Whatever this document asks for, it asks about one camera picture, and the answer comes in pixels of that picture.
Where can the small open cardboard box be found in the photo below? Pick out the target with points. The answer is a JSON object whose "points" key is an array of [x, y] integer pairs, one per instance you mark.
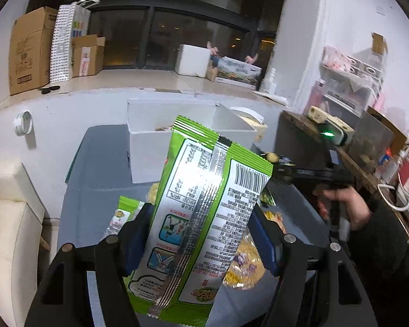
{"points": [[87, 61]]}

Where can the small green snack packet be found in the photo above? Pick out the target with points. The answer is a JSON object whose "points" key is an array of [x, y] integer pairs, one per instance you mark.
{"points": [[122, 211]]}

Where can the beige stone windowsill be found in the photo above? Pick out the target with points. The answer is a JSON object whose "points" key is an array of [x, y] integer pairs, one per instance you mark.
{"points": [[122, 83]]}

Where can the patterned white paper gift bag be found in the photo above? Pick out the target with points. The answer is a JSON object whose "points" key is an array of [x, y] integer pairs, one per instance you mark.
{"points": [[63, 44]]}

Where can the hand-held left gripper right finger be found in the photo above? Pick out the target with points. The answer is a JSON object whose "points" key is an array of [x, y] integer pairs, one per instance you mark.
{"points": [[265, 242]]}

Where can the small brown paper box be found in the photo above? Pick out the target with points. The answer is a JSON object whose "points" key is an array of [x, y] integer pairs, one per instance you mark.
{"points": [[212, 73]]}

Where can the yellow snack packet purple print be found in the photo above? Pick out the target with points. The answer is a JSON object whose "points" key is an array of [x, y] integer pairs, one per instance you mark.
{"points": [[241, 265]]}

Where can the white plastic bottle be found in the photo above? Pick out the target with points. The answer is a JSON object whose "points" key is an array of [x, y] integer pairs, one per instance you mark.
{"points": [[269, 80]]}

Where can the tall brown cardboard box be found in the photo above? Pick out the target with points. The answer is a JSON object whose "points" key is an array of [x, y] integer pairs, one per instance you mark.
{"points": [[30, 51]]}

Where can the black scissors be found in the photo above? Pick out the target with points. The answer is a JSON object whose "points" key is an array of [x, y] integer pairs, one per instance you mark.
{"points": [[49, 89]]}

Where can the white plastic drawer organizer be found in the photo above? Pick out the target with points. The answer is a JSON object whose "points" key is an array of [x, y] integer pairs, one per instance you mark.
{"points": [[354, 88]]}

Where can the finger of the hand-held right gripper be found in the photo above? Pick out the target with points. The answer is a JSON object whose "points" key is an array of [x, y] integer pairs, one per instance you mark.
{"points": [[282, 172]]}

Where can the white plastic bin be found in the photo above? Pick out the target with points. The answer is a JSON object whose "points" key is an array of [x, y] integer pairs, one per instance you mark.
{"points": [[146, 156]]}

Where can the person's right hand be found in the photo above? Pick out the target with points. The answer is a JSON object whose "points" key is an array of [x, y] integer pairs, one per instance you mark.
{"points": [[354, 207]]}

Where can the transparent plastic tank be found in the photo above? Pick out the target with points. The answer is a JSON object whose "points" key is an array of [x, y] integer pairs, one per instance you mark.
{"points": [[371, 139]]}

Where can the white and beige container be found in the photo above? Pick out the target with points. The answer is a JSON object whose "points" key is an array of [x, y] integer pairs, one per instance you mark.
{"points": [[248, 117]]}

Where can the cream sofa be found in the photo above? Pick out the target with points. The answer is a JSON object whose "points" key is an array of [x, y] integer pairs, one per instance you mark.
{"points": [[10, 238]]}

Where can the white paper sheets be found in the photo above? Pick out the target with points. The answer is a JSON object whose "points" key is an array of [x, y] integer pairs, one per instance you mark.
{"points": [[270, 98]]}

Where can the cardboard piece on wall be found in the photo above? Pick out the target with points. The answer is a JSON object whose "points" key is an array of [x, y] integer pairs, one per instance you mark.
{"points": [[378, 43]]}

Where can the person's right forearm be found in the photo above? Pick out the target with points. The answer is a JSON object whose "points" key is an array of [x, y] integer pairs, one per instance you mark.
{"points": [[385, 265]]}

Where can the small closed white foam box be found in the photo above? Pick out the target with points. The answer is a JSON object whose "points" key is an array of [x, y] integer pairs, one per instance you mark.
{"points": [[192, 59]]}

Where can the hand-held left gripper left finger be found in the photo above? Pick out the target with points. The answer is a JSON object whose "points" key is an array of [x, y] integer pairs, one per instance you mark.
{"points": [[138, 242]]}

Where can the pink printed plastic bag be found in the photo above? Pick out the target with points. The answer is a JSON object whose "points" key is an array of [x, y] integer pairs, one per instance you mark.
{"points": [[335, 58]]}

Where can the dark framed window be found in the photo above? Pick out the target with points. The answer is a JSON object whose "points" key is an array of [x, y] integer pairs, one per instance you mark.
{"points": [[122, 34]]}

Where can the large green snack packet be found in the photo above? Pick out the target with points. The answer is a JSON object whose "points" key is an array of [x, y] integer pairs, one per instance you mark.
{"points": [[204, 211]]}

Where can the white tape roll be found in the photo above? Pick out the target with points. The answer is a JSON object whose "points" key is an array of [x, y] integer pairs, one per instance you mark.
{"points": [[20, 126]]}

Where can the landscape printed carton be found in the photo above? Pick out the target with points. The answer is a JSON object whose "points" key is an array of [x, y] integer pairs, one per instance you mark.
{"points": [[238, 71]]}

